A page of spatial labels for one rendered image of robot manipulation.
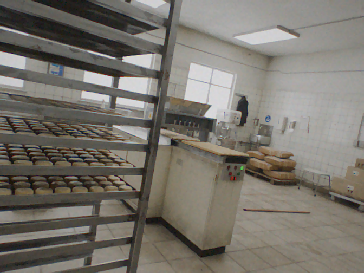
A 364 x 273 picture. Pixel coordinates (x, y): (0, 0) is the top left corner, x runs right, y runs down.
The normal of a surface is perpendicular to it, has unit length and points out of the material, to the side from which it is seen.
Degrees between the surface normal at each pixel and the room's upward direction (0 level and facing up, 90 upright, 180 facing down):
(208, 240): 90
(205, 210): 90
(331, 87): 90
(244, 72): 90
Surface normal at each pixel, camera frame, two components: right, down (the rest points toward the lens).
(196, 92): 0.50, 0.18
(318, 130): -0.85, -0.10
